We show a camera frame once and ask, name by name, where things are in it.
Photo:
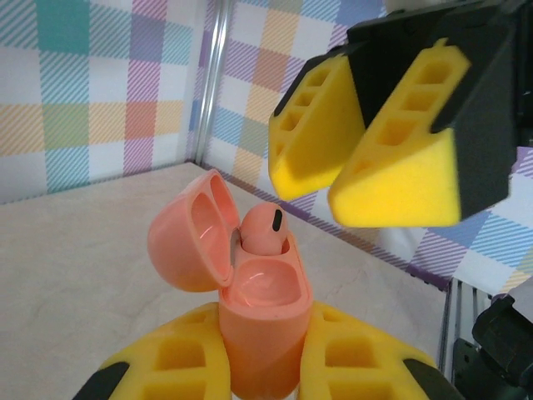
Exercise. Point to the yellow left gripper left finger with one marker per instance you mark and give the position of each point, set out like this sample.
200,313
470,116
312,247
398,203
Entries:
175,358

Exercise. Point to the aluminium frame post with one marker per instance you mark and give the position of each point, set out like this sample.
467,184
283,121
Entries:
212,83

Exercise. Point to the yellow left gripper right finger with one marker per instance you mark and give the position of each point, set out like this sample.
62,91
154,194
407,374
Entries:
358,358

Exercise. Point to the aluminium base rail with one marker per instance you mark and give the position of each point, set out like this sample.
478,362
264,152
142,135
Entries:
458,325

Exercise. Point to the pink earbud charging case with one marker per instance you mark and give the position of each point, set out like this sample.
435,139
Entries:
262,346

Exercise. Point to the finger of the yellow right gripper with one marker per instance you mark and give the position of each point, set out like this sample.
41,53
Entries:
308,141
399,183

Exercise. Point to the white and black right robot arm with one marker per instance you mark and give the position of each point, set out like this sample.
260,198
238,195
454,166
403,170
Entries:
504,346

